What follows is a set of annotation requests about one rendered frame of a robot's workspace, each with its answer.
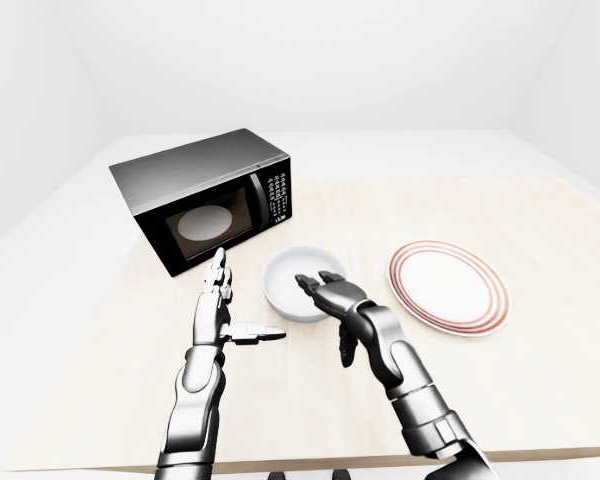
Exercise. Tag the silver and black left robot hand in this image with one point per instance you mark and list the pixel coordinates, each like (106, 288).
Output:
(209, 315)

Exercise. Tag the silver and black right robot hand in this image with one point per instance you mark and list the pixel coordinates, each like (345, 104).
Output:
(342, 300)

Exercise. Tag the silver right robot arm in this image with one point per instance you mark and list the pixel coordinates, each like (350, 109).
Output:
(405, 370)

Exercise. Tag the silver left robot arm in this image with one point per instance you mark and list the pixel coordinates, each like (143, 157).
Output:
(195, 400)

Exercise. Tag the white bowl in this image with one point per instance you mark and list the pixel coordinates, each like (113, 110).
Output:
(285, 280)

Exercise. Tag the white microwave turntable plate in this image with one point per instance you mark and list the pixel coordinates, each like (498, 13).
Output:
(205, 223)

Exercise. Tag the white plate with red rings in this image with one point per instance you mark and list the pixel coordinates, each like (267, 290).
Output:
(447, 287)

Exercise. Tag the black and silver microwave oven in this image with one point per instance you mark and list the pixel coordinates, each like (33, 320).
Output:
(190, 165)

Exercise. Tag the small dark shape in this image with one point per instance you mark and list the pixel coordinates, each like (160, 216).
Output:
(340, 475)
(276, 476)

